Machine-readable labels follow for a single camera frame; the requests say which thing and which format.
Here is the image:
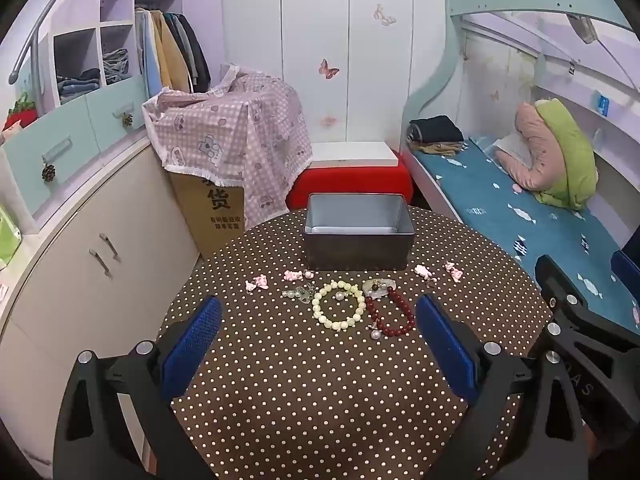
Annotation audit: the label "pink quilt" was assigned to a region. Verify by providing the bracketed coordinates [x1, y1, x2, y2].
[495, 101, 556, 193]

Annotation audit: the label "pink checked cloth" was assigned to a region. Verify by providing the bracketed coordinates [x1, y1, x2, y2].
[142, 64, 313, 228]

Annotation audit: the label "white wardrobe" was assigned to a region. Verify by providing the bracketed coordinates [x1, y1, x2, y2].
[220, 0, 451, 143]

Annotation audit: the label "cream cabinet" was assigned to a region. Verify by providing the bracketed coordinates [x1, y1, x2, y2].
[0, 137, 201, 461]

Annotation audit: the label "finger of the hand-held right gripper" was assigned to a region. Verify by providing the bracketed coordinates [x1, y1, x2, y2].
[530, 255, 640, 361]
[611, 250, 640, 306]

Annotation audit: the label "red green decoration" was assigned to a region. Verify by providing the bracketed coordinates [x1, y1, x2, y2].
[2, 92, 38, 133]

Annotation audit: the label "red stool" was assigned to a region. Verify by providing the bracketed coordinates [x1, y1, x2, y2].
[286, 152, 415, 211]

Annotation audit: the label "mint green drawer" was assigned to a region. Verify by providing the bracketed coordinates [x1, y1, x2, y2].
[85, 75, 151, 153]
[2, 107, 101, 221]

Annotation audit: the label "metal cabinet handle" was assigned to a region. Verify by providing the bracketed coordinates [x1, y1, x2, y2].
[99, 233, 121, 262]
[87, 249, 111, 276]

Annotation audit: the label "cream bead bracelet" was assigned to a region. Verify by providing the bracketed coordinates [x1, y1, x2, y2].
[311, 281, 367, 332]

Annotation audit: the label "tan folded scarf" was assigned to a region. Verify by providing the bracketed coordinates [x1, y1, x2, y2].
[412, 141, 468, 157]

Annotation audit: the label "green packet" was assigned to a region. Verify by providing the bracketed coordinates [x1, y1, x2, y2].
[0, 205, 23, 268]

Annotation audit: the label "blue patterned bed sheet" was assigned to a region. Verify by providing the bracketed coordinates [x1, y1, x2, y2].
[415, 135, 640, 326]

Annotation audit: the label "mint green bunk bed frame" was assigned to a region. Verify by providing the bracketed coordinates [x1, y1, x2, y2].
[400, 0, 640, 221]

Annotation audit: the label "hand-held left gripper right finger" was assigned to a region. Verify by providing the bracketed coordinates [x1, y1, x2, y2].
[415, 294, 593, 480]

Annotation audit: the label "curved metal rail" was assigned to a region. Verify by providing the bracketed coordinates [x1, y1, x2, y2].
[7, 0, 88, 86]

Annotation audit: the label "folded light denim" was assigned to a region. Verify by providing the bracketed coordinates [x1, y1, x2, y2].
[102, 49, 130, 83]

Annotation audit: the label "brown polka dot tablecloth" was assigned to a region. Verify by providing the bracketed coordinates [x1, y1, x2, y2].
[155, 205, 556, 480]

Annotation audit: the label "tan hanging coat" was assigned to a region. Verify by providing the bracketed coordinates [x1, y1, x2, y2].
[150, 10, 193, 93]

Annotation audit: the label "lavender shelf unit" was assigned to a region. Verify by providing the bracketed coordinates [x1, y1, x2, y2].
[30, 0, 183, 106]

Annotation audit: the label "green blanket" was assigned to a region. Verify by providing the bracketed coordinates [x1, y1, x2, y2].
[532, 99, 600, 211]

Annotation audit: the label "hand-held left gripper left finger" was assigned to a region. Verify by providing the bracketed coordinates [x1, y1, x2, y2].
[52, 295, 223, 480]

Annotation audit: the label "grey metal tin box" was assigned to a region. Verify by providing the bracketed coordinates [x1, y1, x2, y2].
[302, 192, 416, 272]

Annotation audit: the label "folded dark jeans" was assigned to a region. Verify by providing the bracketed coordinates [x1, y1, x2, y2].
[56, 67, 101, 103]

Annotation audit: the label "white flat box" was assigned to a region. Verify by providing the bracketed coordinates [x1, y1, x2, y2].
[307, 141, 401, 167]

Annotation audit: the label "grey green hanging garment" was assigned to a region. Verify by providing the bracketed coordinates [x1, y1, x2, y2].
[165, 12, 198, 86]

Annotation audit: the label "light blue hanging garment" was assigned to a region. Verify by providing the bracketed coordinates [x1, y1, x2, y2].
[135, 10, 161, 98]

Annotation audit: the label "silver key charm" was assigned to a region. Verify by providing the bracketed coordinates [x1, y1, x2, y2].
[281, 284, 317, 306]

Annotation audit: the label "grey bunk fitting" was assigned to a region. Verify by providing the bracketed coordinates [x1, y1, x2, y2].
[567, 12, 598, 43]

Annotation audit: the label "dark folded clothes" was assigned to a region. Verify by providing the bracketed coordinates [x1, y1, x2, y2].
[407, 115, 466, 145]

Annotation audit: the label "black hanging jacket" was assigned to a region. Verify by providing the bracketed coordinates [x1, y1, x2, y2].
[177, 14, 212, 93]

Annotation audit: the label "white paper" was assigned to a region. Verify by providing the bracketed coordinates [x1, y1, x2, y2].
[492, 132, 528, 161]

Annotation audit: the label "brown cardboard box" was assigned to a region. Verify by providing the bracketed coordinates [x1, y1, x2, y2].
[169, 170, 246, 256]

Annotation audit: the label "red bead bracelet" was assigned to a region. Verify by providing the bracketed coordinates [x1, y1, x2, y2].
[364, 287, 418, 336]

